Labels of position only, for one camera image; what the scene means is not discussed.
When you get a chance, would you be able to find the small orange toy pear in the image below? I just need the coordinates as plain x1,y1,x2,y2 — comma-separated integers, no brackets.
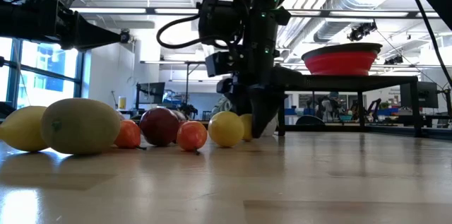
176,120,208,154

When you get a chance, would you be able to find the person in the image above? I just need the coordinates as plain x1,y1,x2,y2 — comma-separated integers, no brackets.
316,91,342,122

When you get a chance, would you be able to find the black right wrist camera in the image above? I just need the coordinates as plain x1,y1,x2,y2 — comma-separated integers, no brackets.
205,51,244,78

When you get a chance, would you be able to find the black arched chair back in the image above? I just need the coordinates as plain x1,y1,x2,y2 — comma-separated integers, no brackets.
295,114,326,126

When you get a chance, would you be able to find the artificial striped green plant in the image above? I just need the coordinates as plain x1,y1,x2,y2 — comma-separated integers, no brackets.
210,95,280,137

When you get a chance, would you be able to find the red collapsible colander bowl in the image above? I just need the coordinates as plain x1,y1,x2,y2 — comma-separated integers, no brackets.
301,42,383,76

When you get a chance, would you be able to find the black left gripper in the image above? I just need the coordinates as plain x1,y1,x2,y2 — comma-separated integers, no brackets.
0,0,121,51

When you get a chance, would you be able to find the small orange toy fruit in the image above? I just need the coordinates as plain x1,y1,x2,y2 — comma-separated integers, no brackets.
113,119,141,149

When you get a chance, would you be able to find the black metal gantry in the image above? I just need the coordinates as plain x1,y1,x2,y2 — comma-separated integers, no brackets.
140,60,209,112

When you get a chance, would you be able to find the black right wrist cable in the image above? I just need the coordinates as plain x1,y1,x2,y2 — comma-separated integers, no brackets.
156,0,248,50

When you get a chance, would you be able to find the yellow toy lemon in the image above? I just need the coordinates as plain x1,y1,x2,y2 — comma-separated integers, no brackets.
0,105,49,153
207,110,245,148
239,113,254,143

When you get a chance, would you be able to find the green toy mango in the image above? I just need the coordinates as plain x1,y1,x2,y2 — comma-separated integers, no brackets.
40,98,121,155

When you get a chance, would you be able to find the large window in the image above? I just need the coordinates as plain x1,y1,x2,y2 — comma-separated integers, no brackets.
0,36,85,110

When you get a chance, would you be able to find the black perforated metal shelf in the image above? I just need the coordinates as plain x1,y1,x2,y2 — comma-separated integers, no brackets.
278,74,423,137

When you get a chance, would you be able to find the black monitor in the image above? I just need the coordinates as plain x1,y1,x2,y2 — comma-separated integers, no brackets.
400,81,439,109
136,81,166,105

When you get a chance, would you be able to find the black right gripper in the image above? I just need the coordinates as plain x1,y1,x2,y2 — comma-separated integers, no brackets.
217,4,304,139

